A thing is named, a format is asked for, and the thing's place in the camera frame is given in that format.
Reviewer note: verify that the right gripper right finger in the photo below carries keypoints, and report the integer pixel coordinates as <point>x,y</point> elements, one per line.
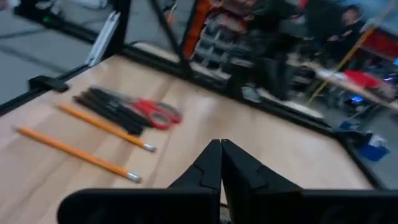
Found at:
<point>242,177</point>

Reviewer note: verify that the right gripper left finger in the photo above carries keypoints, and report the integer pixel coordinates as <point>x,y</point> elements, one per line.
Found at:
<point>205,174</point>

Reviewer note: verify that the orange pencil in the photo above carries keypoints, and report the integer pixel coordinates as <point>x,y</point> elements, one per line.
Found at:
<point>77,153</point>
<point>105,127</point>

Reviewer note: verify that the black pen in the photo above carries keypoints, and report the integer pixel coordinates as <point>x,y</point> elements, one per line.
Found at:
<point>112,110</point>
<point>115,104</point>
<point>109,117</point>

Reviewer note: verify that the parts drawer cabinet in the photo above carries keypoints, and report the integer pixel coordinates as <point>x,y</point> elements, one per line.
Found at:
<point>217,46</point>

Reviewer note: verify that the blue bin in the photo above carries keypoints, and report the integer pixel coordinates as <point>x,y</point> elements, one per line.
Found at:
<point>373,151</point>

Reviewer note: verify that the person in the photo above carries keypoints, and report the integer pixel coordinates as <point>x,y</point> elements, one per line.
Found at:
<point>273,46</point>
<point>345,28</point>

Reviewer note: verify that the red cloth object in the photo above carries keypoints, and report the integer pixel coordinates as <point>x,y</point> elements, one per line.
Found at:
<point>362,77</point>

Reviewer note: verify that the white plastic strip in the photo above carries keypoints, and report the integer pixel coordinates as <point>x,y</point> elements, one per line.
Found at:
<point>104,37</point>

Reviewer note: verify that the black metal table frame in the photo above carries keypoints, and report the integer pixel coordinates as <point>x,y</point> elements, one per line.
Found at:
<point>149,59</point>

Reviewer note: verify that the black frame clamp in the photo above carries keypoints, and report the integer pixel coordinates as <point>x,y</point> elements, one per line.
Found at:
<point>48,83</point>

